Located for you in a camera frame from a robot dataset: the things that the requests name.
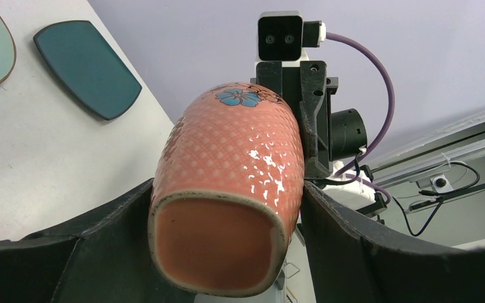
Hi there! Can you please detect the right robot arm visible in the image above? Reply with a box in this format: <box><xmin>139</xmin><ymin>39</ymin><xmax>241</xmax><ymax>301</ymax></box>
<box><xmin>251</xmin><ymin>61</ymin><xmax>386</xmax><ymax>217</ymax></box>

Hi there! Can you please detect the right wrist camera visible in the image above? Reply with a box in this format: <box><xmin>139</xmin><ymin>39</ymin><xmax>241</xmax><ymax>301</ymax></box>
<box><xmin>256</xmin><ymin>11</ymin><xmax>326</xmax><ymax>68</ymax></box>

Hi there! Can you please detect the pink floral mug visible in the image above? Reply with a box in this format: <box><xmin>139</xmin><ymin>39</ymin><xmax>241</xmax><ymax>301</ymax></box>
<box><xmin>147</xmin><ymin>82</ymin><xmax>304</xmax><ymax>297</ymax></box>

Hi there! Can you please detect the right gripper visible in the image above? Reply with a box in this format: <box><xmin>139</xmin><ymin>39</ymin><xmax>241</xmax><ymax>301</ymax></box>
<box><xmin>254</xmin><ymin>61</ymin><xmax>368</xmax><ymax>180</ymax></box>

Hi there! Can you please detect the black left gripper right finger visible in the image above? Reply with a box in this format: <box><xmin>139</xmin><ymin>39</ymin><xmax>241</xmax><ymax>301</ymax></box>
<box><xmin>301</xmin><ymin>182</ymin><xmax>485</xmax><ymax>302</ymax></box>

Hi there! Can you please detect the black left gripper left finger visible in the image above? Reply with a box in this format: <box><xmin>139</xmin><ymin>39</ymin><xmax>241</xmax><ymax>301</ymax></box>
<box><xmin>0</xmin><ymin>181</ymin><xmax>195</xmax><ymax>302</ymax></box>

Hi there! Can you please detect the dark teal square plate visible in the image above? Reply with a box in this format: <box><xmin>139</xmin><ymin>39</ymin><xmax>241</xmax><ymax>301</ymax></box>
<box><xmin>33</xmin><ymin>20</ymin><xmax>142</xmax><ymax>121</ymax></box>

